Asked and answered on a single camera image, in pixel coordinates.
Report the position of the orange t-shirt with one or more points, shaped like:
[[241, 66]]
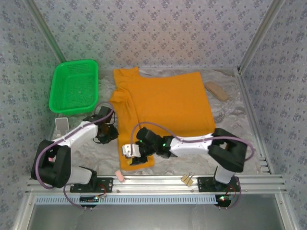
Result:
[[168, 103]]

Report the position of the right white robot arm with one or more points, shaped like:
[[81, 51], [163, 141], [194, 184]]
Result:
[[192, 146]]

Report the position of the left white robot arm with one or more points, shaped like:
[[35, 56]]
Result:
[[79, 133]]

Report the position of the pink eraser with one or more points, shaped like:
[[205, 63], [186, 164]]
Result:
[[119, 175]]

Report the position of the green plastic basket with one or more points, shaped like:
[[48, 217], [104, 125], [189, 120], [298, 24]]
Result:
[[69, 83]]

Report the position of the white phone stand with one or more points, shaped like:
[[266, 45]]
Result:
[[61, 124]]

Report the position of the gold binder clip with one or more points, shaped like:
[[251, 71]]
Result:
[[186, 179]]

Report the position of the grey metal shelf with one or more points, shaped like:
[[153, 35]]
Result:
[[153, 218]]

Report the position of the black electronic device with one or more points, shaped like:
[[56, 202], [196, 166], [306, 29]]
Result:
[[204, 184]]

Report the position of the tan oval brush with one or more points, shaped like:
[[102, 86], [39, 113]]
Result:
[[217, 91]]

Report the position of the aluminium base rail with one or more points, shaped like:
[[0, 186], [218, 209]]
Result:
[[153, 183]]

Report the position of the left black mount plate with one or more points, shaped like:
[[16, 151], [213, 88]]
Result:
[[105, 185]]

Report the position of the aluminium side rail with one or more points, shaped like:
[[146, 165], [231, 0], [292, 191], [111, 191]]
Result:
[[253, 119]]

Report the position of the aluminium frame post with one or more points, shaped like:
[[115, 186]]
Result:
[[263, 31]]

